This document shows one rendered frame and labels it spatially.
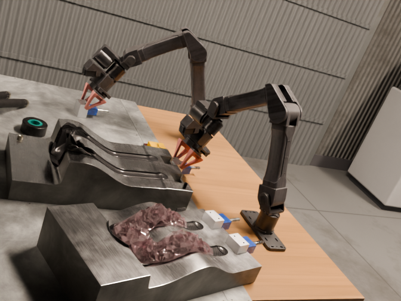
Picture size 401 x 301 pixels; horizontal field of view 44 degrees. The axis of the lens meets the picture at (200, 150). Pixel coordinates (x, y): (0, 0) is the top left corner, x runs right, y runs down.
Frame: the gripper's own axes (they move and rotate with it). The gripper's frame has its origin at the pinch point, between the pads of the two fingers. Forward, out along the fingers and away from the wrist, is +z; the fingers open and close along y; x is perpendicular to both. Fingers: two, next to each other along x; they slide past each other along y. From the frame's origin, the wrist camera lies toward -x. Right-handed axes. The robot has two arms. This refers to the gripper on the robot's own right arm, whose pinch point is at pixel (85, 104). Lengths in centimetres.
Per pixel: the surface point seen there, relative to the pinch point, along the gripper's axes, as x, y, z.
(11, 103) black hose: -24.8, 7.2, 14.1
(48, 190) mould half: -26, 58, 15
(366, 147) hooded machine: 304, -92, -120
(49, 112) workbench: -8.8, 0.9, 10.2
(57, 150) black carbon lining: -22.1, 42.9, 9.3
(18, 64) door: 37, -155, 28
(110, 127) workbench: 9.8, 8.6, -0.4
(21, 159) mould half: -31, 47, 16
